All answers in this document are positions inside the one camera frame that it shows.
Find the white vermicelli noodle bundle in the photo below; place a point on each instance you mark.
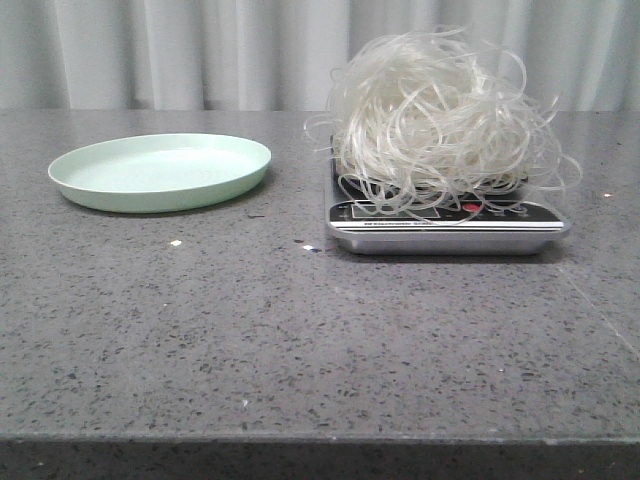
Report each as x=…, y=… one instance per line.
x=426, y=120

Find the white pleated curtain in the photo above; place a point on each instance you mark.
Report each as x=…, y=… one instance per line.
x=279, y=55

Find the light green round plate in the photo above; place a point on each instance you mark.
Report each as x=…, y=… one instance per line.
x=160, y=173

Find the silver black kitchen scale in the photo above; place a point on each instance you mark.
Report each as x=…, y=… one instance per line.
x=503, y=224

